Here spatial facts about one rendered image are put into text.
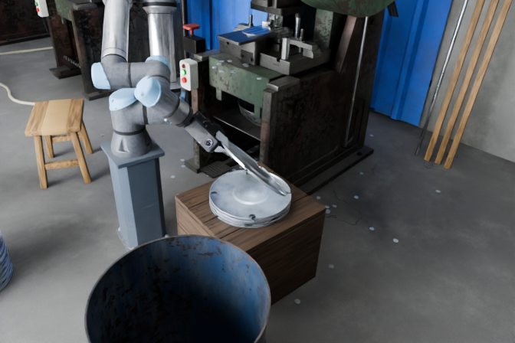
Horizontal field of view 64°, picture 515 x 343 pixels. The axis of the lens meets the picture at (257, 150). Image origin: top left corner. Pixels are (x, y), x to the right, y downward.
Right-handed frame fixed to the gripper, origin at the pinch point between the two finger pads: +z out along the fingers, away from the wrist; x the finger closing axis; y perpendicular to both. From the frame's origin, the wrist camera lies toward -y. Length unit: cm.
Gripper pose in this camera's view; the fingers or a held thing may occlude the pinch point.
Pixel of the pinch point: (227, 148)
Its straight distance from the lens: 136.1
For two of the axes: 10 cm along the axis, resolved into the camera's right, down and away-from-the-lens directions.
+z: 5.9, 4.6, 6.6
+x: -6.5, 7.6, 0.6
